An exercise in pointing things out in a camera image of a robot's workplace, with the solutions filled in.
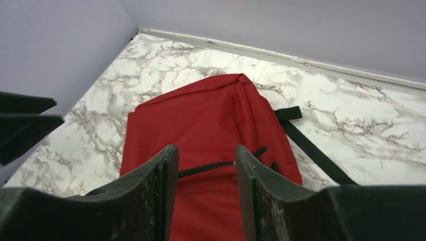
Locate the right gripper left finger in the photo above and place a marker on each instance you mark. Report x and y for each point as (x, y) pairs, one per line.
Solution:
(137, 206)

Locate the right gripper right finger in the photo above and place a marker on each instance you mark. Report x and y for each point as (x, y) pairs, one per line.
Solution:
(275, 208)

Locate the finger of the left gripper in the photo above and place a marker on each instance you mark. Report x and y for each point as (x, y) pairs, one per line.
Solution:
(17, 103)
(20, 132)

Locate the red backpack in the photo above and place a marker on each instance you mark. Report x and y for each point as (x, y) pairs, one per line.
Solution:
(207, 120)

